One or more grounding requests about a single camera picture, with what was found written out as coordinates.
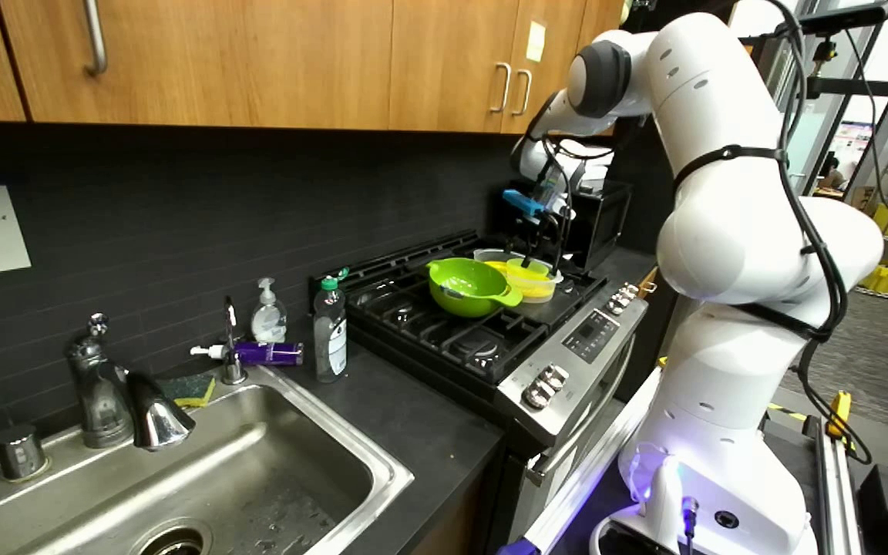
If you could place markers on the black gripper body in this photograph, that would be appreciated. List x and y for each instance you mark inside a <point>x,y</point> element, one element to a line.
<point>556,221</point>

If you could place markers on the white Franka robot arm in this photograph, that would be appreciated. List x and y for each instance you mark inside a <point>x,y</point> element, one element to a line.
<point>733,234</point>

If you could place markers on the black countertop rack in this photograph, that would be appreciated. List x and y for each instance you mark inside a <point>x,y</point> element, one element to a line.
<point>604,232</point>

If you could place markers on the shiny silver container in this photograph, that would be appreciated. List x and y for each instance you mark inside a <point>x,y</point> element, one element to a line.
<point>586,177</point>

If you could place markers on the silver stove knob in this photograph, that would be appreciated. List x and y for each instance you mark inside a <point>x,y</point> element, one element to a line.
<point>619,304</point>
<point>554,376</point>
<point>629,292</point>
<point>535,397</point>

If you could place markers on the stainless gas stove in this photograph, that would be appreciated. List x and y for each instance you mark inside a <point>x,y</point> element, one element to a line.
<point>593,333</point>

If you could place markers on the black tall appliance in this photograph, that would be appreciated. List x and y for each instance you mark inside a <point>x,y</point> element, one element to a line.
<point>640,185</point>

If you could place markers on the white cabinet door sticker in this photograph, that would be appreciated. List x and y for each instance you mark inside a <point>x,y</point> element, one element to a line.
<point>535,42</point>

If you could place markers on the dish soap bottle green cap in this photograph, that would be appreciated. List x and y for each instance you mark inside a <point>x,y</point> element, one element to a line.
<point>328,333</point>

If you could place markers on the wooden base cabinet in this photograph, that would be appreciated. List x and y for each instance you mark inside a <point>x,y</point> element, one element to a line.
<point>455,526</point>

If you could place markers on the clear hand soap pump bottle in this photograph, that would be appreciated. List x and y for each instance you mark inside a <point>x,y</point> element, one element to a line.
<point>265,314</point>

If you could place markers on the purple dish brush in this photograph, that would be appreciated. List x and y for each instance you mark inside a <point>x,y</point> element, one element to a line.
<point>270,353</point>

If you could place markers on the upright dish wand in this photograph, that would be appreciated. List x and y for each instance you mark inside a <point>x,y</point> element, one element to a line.
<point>230,329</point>

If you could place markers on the stainless steel sink basin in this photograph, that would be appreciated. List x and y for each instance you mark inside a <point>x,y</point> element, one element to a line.
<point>261,481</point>

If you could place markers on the green yellow sponge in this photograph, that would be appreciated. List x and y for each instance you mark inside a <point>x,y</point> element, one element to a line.
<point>196,394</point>

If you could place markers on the chrome sink faucet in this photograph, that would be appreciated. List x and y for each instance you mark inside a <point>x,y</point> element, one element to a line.
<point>99,390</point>

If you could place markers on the chrome round counter cap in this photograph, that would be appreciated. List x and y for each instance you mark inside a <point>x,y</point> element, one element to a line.
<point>20,451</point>

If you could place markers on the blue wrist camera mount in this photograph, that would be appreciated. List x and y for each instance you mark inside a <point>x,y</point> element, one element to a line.
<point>524,205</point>

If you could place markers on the yellow rail clamp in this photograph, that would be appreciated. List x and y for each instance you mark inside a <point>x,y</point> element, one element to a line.
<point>840,409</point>

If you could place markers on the black metal shelf frame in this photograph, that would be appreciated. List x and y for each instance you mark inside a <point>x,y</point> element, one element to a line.
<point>846,15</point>

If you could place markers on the aluminium frame rail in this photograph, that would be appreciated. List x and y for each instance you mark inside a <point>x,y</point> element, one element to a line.
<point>840,495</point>

